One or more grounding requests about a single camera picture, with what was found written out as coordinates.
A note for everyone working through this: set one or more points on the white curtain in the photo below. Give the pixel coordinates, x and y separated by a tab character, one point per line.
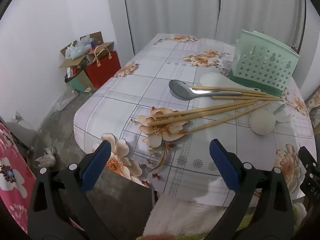
175	10

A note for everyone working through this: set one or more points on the crumpled silver wrapper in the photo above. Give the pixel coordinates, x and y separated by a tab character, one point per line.
46	158

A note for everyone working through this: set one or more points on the green perforated utensil basket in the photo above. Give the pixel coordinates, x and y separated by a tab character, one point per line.
262	67

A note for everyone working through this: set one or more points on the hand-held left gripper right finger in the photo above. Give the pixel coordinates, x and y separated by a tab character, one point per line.
225	165

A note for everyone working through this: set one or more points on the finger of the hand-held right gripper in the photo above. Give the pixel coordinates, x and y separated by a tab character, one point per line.
305	158

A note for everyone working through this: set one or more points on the clear plastic bag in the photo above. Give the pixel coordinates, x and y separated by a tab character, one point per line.
66	100

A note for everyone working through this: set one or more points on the open cardboard box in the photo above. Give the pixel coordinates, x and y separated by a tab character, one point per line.
72	62

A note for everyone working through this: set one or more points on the green paper bag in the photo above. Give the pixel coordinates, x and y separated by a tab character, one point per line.
80	82

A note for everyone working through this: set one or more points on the red gift bag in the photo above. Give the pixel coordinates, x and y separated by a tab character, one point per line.
105	70

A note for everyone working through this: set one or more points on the white soup ladle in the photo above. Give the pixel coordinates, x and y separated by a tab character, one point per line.
261	122

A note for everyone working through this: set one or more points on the pink floral blanket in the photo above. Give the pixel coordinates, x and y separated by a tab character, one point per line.
12	170

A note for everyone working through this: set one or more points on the white rice paddle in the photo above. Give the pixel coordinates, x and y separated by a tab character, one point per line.
212	80

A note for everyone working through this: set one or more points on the floral cloth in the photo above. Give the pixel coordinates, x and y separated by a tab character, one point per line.
312	102

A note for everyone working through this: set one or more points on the pale plastic bags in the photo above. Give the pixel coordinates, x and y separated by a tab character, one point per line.
77	50

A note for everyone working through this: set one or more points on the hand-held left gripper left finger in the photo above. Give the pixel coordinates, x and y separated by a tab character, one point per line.
97	165

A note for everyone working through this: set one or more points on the metal serving spoon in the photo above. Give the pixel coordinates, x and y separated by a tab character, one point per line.
180	90

